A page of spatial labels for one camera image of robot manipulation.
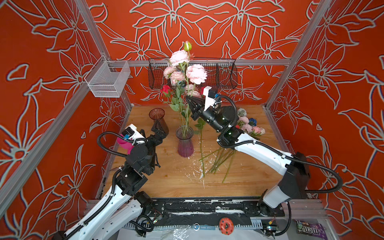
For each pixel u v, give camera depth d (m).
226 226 0.68
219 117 0.51
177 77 0.69
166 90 0.78
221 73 1.00
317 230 0.66
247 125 0.98
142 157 0.45
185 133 0.81
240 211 0.73
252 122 1.03
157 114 0.92
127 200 0.47
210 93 0.53
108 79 0.94
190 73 0.51
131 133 0.52
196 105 0.57
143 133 0.66
